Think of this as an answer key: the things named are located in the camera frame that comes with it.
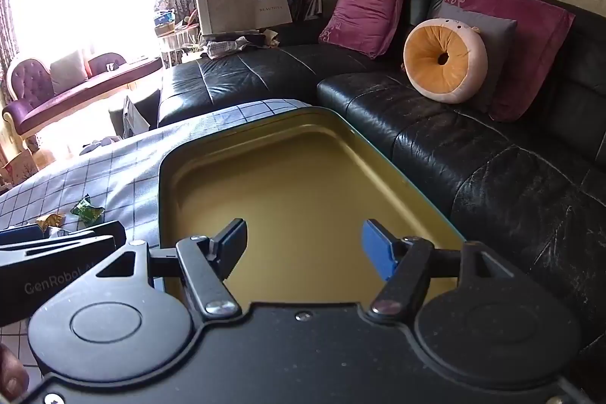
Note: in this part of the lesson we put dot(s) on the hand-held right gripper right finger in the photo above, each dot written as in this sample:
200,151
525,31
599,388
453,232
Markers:
378,252

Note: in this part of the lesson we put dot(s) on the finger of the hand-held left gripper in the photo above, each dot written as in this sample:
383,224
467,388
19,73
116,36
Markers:
102,231

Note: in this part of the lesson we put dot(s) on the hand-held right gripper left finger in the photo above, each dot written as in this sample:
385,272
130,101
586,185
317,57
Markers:
234,245

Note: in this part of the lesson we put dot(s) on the green foil candy packet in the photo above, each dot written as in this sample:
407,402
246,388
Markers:
87,211

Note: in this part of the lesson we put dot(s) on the gold foil snack packet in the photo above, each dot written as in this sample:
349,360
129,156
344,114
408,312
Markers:
49,222

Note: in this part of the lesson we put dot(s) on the teal tin box gold inside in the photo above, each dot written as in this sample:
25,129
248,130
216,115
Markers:
284,177

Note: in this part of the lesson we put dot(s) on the person's left hand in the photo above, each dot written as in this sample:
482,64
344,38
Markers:
10,373

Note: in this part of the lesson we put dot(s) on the blue checked tablecloth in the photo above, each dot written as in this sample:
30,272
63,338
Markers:
118,167

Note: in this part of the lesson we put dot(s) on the tree print paper bag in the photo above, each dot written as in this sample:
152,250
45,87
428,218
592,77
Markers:
19,165

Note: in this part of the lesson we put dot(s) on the black framed panel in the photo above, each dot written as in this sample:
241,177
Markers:
135,115

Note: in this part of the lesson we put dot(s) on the black ottoman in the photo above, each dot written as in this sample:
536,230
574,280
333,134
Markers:
151,103

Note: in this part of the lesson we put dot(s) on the purple chaise longue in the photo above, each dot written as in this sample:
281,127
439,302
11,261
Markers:
71,96

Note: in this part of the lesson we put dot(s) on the light grey cushion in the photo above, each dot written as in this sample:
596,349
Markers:
68,72

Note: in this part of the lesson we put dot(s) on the black leather sofa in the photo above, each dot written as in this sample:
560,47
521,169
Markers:
265,72

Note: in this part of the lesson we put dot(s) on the round orange plush cushion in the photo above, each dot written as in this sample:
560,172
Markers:
435,68

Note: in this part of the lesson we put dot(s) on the plaid cloth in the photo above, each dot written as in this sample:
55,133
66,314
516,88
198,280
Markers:
227,46

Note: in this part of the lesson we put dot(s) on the cluttered side table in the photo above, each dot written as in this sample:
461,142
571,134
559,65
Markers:
177,37

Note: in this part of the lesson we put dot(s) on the white paper bag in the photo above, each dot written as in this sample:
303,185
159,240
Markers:
272,12

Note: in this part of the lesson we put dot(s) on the plain magenta cushion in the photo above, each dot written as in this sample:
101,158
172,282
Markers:
364,11

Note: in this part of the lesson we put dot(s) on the picture frames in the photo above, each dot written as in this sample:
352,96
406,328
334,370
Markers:
310,1

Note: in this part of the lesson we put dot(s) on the magenta cushion white embroidery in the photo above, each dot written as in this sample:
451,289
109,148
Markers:
535,35

